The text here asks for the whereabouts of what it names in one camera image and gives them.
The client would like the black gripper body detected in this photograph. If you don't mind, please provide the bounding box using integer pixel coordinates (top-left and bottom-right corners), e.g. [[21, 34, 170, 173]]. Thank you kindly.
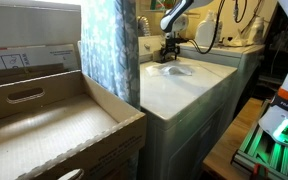
[[163, 31, 182, 52]]

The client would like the white dryer sheet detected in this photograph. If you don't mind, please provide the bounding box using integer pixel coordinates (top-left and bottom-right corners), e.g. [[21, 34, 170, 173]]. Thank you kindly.
[[146, 64, 194, 77]]

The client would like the white Kirkland detergent jug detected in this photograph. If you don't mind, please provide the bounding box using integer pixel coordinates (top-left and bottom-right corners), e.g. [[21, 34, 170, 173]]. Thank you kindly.
[[194, 9, 224, 48]]

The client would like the green box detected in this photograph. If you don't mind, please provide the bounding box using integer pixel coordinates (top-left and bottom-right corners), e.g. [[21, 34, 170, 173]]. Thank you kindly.
[[150, 0, 165, 10], [163, 0, 176, 10]]

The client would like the white washing machine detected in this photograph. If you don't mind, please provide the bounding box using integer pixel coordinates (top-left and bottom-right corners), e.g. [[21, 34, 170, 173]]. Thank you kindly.
[[170, 41, 266, 118], [137, 34, 238, 180]]

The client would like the blue floral curtain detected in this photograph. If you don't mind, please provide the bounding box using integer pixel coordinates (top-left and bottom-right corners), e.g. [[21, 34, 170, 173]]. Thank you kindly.
[[80, 0, 142, 111]]

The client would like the crumpled clear plastic bag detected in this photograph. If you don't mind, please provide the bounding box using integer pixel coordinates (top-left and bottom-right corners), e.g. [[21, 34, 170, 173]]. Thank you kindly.
[[223, 31, 252, 48]]

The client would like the small white bottle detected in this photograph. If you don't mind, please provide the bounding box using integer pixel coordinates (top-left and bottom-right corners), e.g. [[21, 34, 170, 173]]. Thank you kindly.
[[250, 16, 265, 45]]

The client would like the wooden platform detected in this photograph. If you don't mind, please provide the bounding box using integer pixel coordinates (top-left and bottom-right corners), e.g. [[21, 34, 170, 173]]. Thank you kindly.
[[202, 97, 266, 180]]

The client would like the flat white printed carton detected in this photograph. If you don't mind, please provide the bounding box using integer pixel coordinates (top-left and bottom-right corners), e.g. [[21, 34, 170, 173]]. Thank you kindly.
[[0, 43, 82, 73]]

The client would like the brown cardboard box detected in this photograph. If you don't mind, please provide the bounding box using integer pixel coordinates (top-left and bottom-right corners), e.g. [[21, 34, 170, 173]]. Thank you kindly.
[[0, 69, 148, 180]]

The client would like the flexible metal vent hose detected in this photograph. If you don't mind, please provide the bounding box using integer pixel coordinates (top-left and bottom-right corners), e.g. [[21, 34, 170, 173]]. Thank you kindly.
[[137, 15, 152, 38]]

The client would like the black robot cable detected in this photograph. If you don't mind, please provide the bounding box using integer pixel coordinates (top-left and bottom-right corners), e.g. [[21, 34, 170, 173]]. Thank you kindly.
[[186, 0, 228, 55]]

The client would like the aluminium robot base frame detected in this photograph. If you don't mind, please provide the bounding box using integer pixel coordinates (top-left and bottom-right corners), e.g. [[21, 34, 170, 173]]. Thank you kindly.
[[230, 99, 288, 180]]

